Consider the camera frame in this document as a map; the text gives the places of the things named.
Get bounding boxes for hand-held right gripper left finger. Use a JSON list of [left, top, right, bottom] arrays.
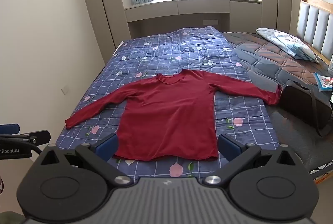
[[39, 133, 133, 187]]

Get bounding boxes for black bag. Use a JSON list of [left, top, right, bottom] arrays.
[[279, 79, 333, 137]]

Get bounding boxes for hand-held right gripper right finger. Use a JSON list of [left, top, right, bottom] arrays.
[[203, 133, 297, 186]]

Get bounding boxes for pale patterned pillow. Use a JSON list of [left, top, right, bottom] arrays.
[[256, 28, 289, 49]]

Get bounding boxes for dark quilted mattress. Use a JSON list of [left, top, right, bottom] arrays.
[[221, 31, 333, 175]]

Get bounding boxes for wooden bed frame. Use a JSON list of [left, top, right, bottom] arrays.
[[308, 163, 333, 185]]

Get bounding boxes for red long-sleeved shirt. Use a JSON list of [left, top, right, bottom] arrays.
[[65, 69, 283, 162]]

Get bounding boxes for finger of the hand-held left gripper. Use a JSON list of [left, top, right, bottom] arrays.
[[22, 130, 52, 146], [0, 123, 21, 135]]

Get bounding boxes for white printed pillow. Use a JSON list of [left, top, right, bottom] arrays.
[[274, 31, 319, 63]]

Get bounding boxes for blue printed packet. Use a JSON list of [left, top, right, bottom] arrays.
[[312, 72, 333, 92]]

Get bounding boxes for blue checked floral quilt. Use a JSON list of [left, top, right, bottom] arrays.
[[56, 26, 280, 184]]

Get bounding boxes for grey padded wooden headboard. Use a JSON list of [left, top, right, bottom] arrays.
[[297, 0, 333, 62]]

